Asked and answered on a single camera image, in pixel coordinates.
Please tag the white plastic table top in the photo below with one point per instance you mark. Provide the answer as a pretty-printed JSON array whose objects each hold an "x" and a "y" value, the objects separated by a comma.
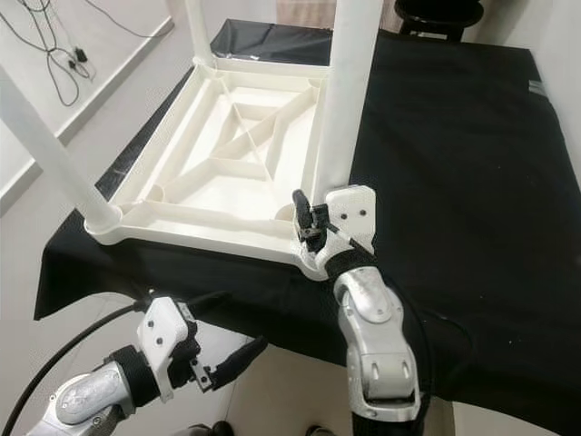
[{"x": 227, "y": 173}]

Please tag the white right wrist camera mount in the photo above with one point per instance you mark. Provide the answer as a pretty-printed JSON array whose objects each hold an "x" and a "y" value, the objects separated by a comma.
[{"x": 354, "y": 213}]

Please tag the black charger plug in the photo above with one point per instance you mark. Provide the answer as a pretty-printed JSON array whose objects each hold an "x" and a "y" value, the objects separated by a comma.
[{"x": 82, "y": 54}]

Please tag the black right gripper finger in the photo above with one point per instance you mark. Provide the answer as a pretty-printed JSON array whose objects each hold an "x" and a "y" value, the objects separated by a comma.
[{"x": 302, "y": 211}]

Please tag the beige tablecloth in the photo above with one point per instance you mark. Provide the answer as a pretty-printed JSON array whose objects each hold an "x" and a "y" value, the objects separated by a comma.
[{"x": 304, "y": 11}]

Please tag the black table cloth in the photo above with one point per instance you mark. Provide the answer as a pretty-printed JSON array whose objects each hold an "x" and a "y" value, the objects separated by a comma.
[{"x": 463, "y": 182}]

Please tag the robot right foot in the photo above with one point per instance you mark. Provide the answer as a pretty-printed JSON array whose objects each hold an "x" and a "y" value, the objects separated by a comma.
[{"x": 318, "y": 431}]

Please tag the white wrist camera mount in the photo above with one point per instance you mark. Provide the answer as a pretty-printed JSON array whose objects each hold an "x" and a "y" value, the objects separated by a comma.
[
  {"x": 354, "y": 213},
  {"x": 168, "y": 331}
]

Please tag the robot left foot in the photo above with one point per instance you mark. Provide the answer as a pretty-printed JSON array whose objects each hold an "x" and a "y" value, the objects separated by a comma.
[{"x": 204, "y": 429}]

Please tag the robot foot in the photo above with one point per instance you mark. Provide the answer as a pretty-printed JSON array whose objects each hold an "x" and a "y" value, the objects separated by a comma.
[
  {"x": 204, "y": 429},
  {"x": 318, "y": 431}
]

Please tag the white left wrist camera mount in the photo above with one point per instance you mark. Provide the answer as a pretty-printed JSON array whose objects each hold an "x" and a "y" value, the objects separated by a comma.
[{"x": 168, "y": 331}]

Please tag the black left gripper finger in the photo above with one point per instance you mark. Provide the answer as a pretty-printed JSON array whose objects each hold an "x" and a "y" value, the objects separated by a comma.
[
  {"x": 241, "y": 354},
  {"x": 209, "y": 300}
]

